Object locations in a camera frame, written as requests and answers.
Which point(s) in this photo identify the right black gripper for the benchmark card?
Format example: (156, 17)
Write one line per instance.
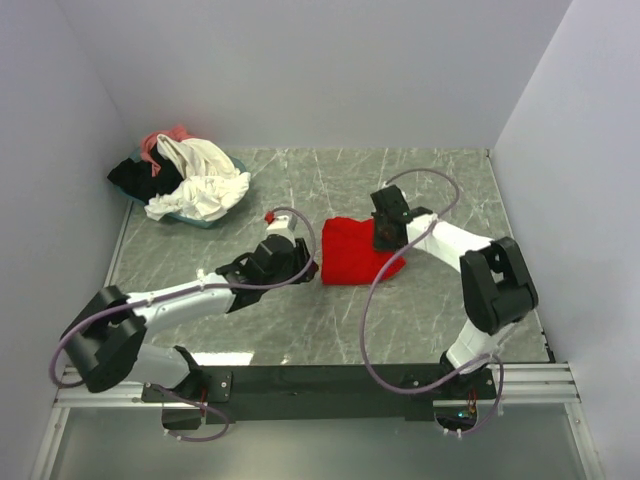
(379, 244)

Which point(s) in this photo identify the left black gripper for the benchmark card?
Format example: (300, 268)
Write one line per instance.
(300, 257)

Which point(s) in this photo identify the red t shirt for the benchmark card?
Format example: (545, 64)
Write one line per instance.
(348, 255)

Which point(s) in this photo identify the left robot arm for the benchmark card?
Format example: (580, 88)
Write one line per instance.
(108, 342)

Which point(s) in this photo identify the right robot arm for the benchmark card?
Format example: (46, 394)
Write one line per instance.
(497, 288)

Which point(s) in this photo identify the white t shirt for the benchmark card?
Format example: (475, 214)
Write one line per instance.
(212, 185)

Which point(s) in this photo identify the black base crossbar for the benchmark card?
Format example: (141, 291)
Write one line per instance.
(309, 392)

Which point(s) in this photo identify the black t shirt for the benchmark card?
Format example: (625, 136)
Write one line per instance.
(135, 178)

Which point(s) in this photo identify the teal laundry basket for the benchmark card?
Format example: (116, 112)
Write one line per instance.
(135, 158)

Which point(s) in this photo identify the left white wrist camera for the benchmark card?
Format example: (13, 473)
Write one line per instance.
(283, 225)

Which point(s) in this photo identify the aluminium frame rail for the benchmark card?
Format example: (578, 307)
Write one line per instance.
(524, 384)

